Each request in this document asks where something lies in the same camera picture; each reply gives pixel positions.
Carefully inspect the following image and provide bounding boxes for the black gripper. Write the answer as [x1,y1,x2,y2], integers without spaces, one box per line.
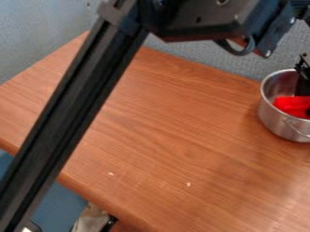
[294,53,310,96]

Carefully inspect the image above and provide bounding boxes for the metal pot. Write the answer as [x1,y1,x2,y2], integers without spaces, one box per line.
[258,69,310,143]

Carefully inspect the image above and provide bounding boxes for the red plastic block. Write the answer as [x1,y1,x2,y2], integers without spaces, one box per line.
[273,96,310,120]

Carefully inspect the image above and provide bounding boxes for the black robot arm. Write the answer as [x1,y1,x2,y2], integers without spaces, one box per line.
[0,0,310,232]

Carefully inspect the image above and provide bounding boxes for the crumpled beige cloth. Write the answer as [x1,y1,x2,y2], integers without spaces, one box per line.
[71,203,110,232]

